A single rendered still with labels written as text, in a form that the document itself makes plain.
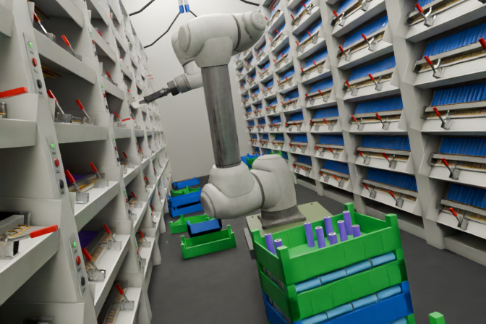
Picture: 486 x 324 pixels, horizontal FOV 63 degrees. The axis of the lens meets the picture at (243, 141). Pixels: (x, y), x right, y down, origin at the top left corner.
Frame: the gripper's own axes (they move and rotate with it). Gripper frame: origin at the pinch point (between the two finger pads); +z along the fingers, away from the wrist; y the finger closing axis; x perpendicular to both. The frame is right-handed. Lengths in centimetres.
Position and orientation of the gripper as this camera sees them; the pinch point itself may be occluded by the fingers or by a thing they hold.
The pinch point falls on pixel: (139, 103)
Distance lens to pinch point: 201.2
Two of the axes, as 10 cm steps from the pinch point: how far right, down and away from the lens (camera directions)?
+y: -1.5, -0.2, 9.9
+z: -8.9, 4.3, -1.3
